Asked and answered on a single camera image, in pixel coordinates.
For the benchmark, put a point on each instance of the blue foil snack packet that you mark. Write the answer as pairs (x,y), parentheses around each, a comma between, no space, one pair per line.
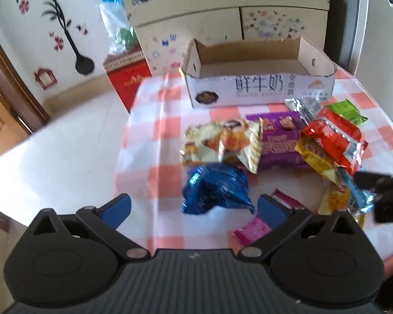
(216,186)

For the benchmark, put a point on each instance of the orange white checkered tablecloth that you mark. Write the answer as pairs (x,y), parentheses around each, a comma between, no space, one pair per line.
(157,176)

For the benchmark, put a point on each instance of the cardboard box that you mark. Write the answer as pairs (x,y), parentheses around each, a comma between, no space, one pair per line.
(249,88)

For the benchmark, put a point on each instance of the wooden door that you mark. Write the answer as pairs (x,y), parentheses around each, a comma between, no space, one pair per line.
(0,121)

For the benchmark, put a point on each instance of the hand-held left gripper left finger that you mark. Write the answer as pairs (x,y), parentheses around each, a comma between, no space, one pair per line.
(118,207)

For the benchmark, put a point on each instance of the pink snack packet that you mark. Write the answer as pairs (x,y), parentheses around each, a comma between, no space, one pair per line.
(252,230)

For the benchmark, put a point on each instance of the cream croissant snack packet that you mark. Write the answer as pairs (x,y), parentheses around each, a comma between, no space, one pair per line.
(222,140)

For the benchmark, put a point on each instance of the purple snack packet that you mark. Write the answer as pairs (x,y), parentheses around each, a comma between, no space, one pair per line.
(278,147)

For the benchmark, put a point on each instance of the grey refrigerator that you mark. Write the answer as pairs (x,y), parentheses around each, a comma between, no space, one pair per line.
(380,55)

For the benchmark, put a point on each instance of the blue clear plastic bag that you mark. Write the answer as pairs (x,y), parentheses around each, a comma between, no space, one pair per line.
(114,23)

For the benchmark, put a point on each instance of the light blue snack packet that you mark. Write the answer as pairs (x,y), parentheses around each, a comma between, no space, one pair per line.
(358,193)

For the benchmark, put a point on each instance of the cream cabinet with stickers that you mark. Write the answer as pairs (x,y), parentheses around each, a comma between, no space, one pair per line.
(190,23)

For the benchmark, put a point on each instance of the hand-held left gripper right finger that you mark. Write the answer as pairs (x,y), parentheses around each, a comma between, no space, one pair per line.
(271,211)

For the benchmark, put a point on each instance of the yellow snack packet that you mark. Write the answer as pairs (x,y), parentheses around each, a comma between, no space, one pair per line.
(317,157)

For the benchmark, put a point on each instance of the green snack packet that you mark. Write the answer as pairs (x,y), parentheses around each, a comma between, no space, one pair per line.
(347,111)

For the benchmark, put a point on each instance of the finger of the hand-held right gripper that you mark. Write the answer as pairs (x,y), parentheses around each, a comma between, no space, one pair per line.
(368,179)

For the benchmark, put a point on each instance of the red gift box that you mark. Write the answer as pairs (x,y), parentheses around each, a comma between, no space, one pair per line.
(131,85)

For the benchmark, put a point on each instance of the silver foil snack packet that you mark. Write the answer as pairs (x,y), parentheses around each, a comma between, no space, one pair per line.
(306,108)

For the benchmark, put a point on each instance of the red orange snack packet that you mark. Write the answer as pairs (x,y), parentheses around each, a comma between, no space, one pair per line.
(334,137)

